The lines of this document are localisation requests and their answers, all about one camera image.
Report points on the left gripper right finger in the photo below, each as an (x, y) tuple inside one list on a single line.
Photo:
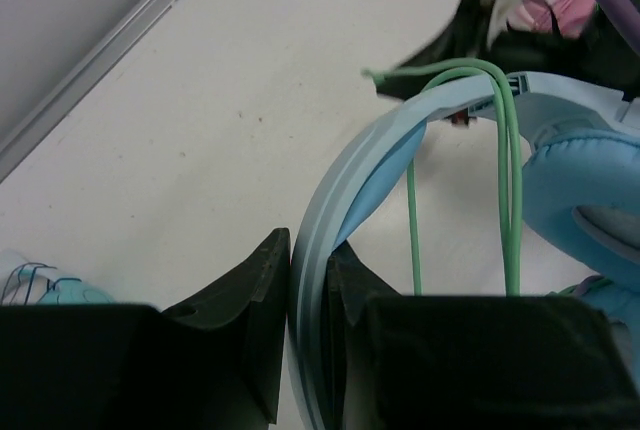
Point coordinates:
[(466, 362)]

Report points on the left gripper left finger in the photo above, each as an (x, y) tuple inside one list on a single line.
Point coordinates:
[(211, 361)]

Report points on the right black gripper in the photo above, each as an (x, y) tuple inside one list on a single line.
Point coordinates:
[(598, 55)]

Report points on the light blue headphones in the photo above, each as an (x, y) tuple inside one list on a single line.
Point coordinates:
[(530, 178)]

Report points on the teal headphones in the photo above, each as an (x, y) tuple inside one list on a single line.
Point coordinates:
[(26, 282)]

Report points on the aluminium table frame rail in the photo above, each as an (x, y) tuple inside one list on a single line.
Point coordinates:
[(82, 78)]

